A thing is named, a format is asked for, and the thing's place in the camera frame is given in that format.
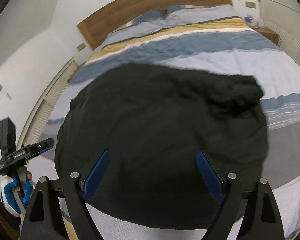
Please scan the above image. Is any striped duvet cover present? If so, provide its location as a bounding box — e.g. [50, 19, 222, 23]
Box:
[46, 18, 300, 239]

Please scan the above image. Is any wall switch plate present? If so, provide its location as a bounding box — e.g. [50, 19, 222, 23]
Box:
[245, 1, 256, 9]
[77, 43, 86, 51]

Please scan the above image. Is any right wall switch plate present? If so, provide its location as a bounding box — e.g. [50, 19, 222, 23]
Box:
[245, 1, 256, 9]

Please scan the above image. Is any left blue white gloved hand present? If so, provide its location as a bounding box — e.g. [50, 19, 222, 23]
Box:
[1, 171, 34, 217]

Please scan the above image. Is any left grey pillow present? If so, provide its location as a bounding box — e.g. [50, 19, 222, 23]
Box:
[98, 10, 167, 50]

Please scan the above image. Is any left wall switch plate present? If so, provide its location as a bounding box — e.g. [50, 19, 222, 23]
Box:
[77, 43, 86, 51]

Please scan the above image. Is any purple item on nightstand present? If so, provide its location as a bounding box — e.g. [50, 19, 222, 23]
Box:
[243, 15, 260, 28]

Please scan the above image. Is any right wooden nightstand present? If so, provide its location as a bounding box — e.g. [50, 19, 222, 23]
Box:
[253, 27, 279, 45]

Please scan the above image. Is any white wardrobe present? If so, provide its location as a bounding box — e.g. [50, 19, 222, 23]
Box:
[260, 0, 300, 66]

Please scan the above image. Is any brown sleeve forearm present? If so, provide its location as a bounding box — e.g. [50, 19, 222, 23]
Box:
[0, 199, 21, 240]

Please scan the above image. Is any right grey pillow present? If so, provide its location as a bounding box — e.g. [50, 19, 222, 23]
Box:
[165, 4, 240, 26]

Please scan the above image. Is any grey pillow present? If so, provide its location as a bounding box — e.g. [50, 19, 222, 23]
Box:
[98, 10, 167, 50]
[165, 4, 240, 26]

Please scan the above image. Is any black puffy jacket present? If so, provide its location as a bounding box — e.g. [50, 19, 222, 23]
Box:
[55, 64, 268, 230]

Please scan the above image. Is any wooden headboard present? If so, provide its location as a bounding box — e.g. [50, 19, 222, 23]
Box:
[77, 0, 232, 50]

